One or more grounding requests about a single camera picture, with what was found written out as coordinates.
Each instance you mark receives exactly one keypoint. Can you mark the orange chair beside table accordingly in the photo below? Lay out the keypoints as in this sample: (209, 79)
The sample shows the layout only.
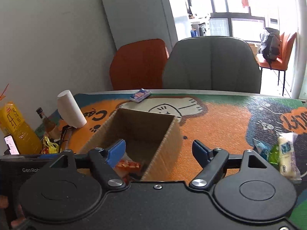
(139, 65)

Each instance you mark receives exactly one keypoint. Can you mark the yellow oil bottle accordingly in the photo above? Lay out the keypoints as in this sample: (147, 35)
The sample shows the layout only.
(14, 124)

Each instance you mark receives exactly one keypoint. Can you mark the cartoon cat table mat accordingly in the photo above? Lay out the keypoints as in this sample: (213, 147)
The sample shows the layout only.
(224, 120)

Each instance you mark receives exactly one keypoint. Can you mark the white refrigerator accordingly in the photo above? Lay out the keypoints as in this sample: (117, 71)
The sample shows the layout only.
(135, 20)

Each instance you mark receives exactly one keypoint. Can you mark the small blue card box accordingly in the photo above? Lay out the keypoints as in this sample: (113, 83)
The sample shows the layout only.
(139, 96)

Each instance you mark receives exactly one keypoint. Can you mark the green snack bag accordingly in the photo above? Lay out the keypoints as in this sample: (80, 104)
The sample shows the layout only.
(273, 157)

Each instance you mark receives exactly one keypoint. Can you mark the grey upholstered chair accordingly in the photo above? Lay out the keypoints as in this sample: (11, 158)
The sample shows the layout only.
(212, 63)

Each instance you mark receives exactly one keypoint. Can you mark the white paper roll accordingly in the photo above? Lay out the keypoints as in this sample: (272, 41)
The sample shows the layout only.
(69, 110)

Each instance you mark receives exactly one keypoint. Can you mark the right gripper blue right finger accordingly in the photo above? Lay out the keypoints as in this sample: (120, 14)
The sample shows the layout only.
(202, 154)

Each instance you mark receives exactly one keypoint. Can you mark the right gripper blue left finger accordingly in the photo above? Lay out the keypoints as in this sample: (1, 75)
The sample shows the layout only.
(115, 153)

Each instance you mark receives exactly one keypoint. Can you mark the yellow plastic bag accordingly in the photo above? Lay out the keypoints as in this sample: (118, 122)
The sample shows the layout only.
(49, 147)

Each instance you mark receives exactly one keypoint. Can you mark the orange snack packet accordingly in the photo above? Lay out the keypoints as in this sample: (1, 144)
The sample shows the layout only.
(129, 166)

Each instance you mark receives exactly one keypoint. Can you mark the brown glass bottle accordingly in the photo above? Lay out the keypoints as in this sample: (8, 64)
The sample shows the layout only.
(51, 128)

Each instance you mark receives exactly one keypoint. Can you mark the dark backpack on chair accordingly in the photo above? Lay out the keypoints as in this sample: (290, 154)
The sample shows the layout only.
(270, 44)

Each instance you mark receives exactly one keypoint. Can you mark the white blue snack packet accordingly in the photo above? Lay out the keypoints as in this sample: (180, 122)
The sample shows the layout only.
(287, 160)

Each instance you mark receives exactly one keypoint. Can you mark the cardboard box on table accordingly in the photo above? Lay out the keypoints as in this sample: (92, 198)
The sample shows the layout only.
(152, 139)

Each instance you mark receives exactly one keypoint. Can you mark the cardboard box on floor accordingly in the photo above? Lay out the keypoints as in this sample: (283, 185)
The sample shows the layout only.
(254, 47)

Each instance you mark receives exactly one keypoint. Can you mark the smartphone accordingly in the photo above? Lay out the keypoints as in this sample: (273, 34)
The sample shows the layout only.
(12, 147)

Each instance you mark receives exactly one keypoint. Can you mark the blue snack bag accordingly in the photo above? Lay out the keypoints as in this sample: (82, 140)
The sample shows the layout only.
(262, 148)

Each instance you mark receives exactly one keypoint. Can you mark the person's hand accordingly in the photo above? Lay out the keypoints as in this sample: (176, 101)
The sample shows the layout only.
(11, 217)

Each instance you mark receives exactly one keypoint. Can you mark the orange chair by window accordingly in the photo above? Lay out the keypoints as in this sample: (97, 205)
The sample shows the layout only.
(280, 64)

